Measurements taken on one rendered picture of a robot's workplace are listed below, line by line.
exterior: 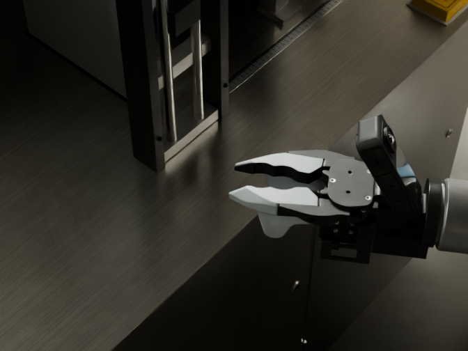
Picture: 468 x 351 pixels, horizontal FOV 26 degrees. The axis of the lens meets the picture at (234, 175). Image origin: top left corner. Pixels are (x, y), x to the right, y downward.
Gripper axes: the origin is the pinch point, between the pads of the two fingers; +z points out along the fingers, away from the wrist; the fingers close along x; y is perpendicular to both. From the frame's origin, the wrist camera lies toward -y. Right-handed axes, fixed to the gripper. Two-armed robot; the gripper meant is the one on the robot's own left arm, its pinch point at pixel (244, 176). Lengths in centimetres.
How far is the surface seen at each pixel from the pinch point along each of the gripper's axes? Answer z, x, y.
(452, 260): -41, 98, 111
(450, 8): -26, 70, 22
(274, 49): 3, 59, 26
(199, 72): 11.4, 38.4, 16.5
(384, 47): -15, 62, 25
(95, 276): 21.2, 11.9, 32.4
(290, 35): 0, 63, 25
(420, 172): -27, 78, 66
